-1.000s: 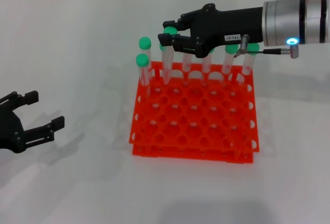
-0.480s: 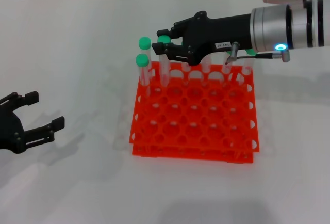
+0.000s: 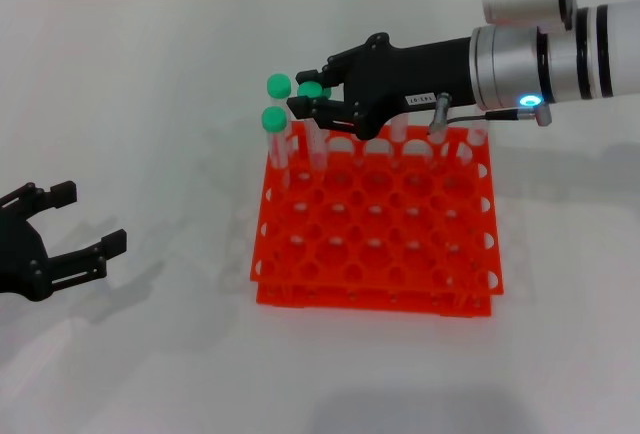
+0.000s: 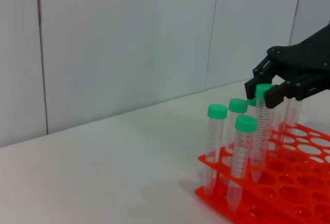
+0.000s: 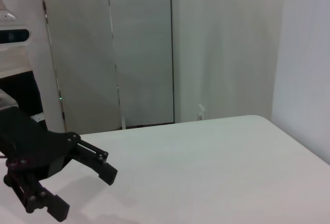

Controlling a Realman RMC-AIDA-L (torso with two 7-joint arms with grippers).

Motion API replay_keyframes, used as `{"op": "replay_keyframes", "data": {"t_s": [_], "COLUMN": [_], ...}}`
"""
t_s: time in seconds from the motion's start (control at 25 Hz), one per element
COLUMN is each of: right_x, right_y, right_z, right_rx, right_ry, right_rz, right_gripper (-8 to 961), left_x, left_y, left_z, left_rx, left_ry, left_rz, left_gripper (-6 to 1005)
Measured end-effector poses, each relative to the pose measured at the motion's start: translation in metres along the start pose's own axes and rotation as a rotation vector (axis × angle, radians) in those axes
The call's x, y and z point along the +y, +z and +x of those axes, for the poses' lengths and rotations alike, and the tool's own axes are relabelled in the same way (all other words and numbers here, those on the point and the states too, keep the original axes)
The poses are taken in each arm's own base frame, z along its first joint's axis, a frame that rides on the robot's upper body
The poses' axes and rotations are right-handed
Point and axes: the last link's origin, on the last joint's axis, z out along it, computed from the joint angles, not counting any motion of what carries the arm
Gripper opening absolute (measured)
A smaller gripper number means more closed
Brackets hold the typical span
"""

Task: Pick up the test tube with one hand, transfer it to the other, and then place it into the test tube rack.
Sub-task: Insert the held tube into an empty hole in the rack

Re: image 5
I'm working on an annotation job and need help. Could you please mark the person white shirt black trousers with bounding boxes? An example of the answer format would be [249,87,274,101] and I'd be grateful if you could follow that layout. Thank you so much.
[0,0,46,121]

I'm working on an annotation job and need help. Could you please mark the white robot head with camera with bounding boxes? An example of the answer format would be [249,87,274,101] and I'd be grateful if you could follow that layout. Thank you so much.
[0,8,33,79]

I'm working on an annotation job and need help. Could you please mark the grey door panel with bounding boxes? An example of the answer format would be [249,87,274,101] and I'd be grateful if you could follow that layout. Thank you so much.
[41,0,122,134]
[107,0,175,129]

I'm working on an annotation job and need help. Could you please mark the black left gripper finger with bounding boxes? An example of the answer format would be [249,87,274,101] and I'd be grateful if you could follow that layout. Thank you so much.
[69,140,119,186]

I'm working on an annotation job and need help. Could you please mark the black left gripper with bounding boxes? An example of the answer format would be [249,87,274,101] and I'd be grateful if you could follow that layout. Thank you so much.
[0,106,82,222]

